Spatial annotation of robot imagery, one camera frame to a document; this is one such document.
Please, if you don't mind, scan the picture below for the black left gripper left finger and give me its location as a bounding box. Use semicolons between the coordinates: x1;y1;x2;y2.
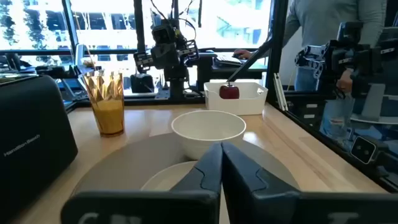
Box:
60;142;224;224

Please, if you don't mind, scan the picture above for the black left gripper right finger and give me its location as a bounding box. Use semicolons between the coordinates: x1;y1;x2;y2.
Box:
221;141;398;224

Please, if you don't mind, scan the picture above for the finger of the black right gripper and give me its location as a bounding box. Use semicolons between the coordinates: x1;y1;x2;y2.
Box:
165;45;180;69
153;47;167;70

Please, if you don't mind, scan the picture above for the red apple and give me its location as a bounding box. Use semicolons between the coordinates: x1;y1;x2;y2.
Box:
219;83;240;100

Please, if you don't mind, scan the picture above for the grey plate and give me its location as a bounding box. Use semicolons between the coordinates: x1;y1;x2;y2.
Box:
140;160;200;192

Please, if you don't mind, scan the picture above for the black keyboard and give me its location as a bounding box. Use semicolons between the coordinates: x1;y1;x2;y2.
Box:
213;54;246;67

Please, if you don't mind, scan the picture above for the person's hand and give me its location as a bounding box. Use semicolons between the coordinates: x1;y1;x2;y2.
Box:
336;68;354;93
233;49;253;60

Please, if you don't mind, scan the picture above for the white bowl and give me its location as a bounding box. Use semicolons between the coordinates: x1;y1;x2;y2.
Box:
171;110;247;161

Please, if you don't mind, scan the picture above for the round grey placemat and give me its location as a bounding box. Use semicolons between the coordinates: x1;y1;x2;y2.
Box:
72;133;301;197

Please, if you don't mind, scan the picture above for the white plastic bin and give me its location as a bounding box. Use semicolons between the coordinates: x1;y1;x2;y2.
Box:
203;78;269;116

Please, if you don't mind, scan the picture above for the person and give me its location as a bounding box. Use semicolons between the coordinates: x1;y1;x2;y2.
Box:
281;0;388;147

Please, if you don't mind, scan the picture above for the black toaster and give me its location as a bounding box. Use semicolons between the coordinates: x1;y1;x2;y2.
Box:
0;73;78;215

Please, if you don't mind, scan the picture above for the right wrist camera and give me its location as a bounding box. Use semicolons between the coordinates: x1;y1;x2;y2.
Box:
151;24;175;45

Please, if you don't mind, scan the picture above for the black camera cable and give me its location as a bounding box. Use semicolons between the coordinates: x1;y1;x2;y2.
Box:
150;0;203;32

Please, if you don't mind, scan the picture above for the silver metal bracket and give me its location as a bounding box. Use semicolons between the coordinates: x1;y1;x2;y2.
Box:
272;73;289;112

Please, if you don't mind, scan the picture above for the table-level camera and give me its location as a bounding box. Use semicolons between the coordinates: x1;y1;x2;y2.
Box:
349;136;377;165

